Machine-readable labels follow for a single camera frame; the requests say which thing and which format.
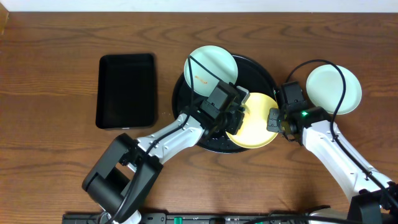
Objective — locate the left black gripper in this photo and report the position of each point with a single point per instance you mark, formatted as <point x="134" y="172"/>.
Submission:
<point x="236" y="121"/>

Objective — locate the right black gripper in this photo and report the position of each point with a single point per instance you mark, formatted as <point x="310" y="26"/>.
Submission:
<point x="272" y="126"/>

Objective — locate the yellow plate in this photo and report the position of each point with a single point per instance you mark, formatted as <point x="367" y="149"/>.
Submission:
<point x="253" y="133"/>

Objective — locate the light blue plate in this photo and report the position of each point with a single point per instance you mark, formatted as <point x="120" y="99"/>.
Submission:
<point x="209" y="65"/>
<point x="324" y="88"/>

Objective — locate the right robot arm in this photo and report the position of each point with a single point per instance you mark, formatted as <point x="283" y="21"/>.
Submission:
<point x="372" y="195"/>

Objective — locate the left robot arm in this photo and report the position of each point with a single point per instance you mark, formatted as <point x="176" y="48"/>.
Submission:
<point x="122" y="178"/>

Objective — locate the black round tray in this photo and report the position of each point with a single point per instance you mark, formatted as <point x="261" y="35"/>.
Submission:
<point x="251" y="75"/>

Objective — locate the black rectangular tray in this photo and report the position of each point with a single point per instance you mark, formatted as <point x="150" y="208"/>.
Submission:
<point x="127" y="91"/>

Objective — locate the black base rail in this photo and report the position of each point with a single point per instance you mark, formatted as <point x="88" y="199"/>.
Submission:
<point x="160" y="218"/>

